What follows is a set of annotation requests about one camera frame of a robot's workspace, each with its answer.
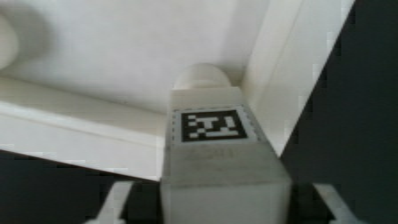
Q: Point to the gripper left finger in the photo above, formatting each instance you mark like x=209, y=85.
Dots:
x=112, y=207

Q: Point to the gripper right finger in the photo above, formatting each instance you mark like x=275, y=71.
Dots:
x=336, y=205

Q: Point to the white leg with tag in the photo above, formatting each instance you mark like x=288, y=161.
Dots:
x=225, y=185

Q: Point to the white square tabletop part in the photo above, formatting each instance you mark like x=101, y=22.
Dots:
x=92, y=56

